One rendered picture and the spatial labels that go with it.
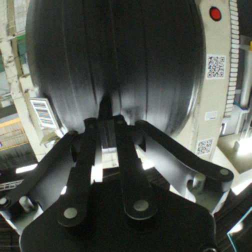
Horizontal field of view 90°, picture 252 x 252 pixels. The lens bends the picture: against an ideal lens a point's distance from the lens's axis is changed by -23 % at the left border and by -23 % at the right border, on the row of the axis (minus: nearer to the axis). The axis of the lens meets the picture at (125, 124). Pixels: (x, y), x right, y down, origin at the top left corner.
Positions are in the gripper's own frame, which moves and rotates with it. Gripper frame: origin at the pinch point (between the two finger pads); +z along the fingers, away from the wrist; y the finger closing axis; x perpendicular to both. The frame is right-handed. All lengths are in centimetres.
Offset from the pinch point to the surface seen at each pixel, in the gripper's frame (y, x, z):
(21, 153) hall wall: -683, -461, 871
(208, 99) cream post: 29.9, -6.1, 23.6
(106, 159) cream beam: -6, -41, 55
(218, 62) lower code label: 32.6, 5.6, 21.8
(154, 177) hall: 178, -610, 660
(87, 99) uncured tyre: -2.2, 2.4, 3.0
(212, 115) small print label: 32.3, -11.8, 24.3
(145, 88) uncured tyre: 5.3, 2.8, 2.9
